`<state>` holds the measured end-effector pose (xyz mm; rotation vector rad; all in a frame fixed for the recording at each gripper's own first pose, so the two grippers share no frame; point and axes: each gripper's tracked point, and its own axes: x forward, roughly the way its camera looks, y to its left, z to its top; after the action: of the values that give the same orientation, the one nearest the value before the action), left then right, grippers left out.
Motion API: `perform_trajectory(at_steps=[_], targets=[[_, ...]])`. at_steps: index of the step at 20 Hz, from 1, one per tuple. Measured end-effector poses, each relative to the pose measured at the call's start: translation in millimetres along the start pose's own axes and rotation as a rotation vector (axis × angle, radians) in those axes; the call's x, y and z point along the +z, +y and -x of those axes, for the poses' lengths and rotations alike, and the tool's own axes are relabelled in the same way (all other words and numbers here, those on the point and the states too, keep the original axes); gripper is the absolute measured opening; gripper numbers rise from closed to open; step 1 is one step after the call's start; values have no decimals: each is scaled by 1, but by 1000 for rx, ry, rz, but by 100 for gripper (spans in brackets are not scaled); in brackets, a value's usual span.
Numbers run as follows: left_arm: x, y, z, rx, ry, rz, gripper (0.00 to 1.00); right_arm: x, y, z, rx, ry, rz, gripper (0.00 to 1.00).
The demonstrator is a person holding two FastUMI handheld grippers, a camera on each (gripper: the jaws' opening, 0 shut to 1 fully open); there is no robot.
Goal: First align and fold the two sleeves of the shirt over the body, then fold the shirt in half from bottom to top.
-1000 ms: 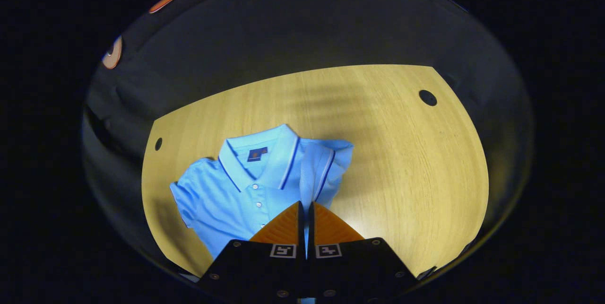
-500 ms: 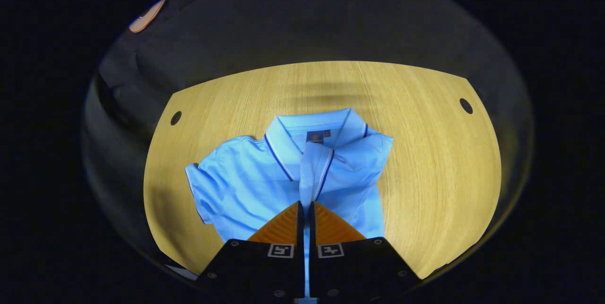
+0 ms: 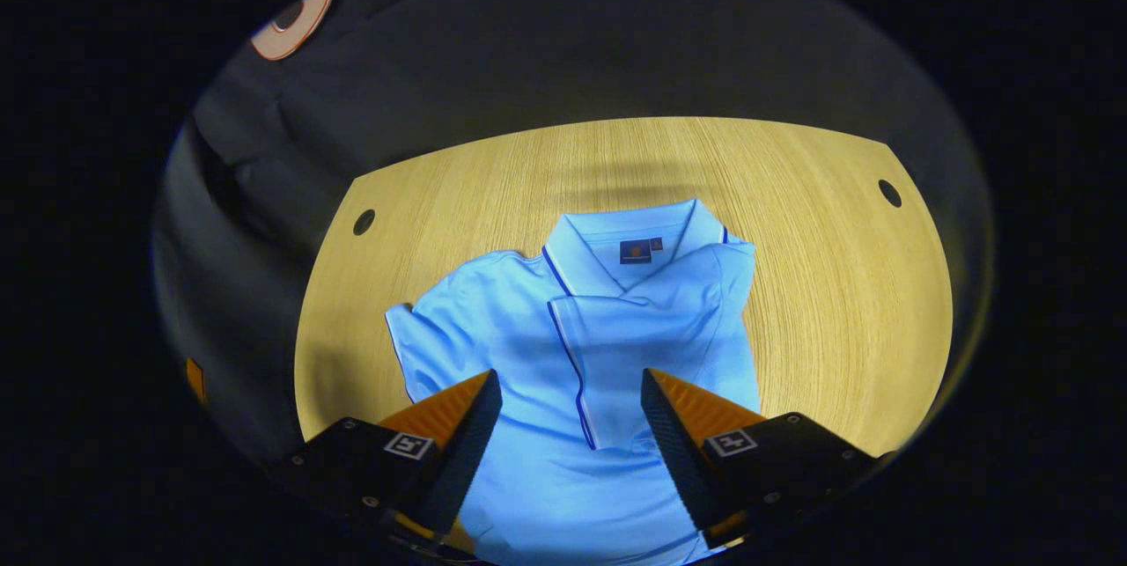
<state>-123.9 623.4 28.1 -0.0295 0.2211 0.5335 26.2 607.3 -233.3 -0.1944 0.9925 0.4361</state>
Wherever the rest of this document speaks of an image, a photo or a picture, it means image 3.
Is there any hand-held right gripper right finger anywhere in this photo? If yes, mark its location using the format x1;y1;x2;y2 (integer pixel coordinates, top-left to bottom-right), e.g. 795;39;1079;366
641;367;892;551

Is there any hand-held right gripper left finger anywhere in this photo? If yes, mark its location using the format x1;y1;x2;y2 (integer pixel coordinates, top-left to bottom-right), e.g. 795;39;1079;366
277;369;503;551

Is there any light blue T-shirt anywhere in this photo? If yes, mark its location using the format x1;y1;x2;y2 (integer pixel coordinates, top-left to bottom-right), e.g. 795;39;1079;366
385;199;762;566

